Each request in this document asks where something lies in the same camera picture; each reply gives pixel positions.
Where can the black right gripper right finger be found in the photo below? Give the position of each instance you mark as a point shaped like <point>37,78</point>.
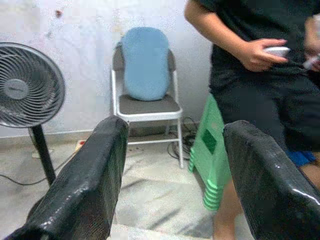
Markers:
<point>270,185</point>

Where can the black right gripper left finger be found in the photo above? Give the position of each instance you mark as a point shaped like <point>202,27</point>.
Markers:
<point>82,187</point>

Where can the white power strip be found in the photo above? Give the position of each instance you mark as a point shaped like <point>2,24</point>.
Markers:
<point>79,145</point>

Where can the green plastic crate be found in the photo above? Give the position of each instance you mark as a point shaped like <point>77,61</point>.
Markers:
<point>210,155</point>

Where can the white grey folding chair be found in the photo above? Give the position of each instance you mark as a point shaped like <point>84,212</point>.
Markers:
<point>147,110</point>

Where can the person in black clothes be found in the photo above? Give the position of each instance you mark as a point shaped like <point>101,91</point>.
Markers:
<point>262,75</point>

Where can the grey standing fan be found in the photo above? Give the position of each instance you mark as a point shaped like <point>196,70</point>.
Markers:
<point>27,85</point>

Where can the white phone in hand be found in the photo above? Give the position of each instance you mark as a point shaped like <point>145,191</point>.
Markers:
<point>277,51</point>

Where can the light blue cushion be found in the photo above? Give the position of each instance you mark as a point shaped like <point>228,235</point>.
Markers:
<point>146,65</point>

